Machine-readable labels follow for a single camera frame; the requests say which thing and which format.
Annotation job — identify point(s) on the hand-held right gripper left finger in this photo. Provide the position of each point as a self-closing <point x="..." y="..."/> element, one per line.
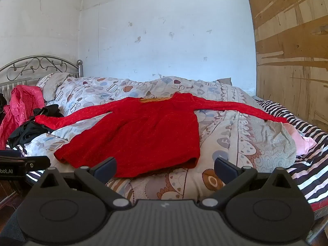
<point x="106" y="168"/>

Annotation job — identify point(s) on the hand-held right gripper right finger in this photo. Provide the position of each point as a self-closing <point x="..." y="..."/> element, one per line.
<point x="225" y="170"/>

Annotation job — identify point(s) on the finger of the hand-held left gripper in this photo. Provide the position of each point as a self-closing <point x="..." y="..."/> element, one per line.
<point x="38" y="162"/>

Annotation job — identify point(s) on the red knit sweater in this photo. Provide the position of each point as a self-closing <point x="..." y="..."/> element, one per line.
<point x="153" y="138"/>

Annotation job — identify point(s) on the black garment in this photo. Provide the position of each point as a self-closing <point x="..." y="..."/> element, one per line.
<point x="25" y="133"/>

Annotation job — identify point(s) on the patterned white duvet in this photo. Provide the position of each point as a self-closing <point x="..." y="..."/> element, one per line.
<point x="230" y="133"/>

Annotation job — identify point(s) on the pink crinkled garment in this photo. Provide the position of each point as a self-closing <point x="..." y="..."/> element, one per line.
<point x="18" y="102"/>

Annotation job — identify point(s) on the beige cloth piece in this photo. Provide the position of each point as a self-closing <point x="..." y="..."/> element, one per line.
<point x="52" y="84"/>

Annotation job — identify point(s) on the light pink cloth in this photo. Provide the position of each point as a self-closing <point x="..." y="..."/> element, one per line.
<point x="302" y="141"/>

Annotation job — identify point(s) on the black white striped bedsheet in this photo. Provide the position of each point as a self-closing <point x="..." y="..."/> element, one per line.
<point x="307" y="138"/>

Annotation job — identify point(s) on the grey cloth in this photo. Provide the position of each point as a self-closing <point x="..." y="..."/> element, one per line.
<point x="225" y="81"/>

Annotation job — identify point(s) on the metal bed headboard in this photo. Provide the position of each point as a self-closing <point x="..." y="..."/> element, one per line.
<point x="38" y="64"/>

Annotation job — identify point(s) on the plywood panel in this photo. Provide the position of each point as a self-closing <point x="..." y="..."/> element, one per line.
<point x="289" y="56"/>

